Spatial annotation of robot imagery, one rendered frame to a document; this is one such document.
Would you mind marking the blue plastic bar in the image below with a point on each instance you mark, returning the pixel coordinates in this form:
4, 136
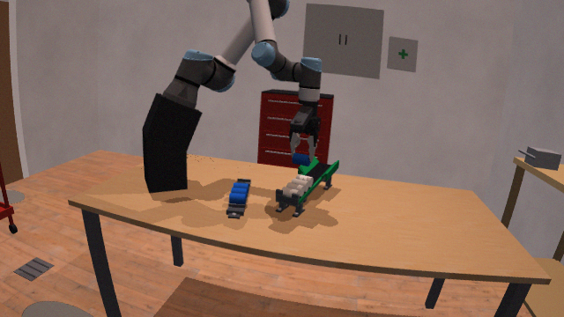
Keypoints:
241, 185
300, 159
237, 198
239, 190

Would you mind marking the black flat bar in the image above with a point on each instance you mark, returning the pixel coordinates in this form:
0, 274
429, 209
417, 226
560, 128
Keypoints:
287, 199

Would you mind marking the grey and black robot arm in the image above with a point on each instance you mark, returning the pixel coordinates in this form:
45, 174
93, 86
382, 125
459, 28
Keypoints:
198, 68

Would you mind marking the white short plastic bar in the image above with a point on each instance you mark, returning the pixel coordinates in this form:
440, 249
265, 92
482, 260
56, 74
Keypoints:
305, 178
301, 182

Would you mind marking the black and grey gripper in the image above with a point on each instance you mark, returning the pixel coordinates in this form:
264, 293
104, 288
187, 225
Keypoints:
294, 136

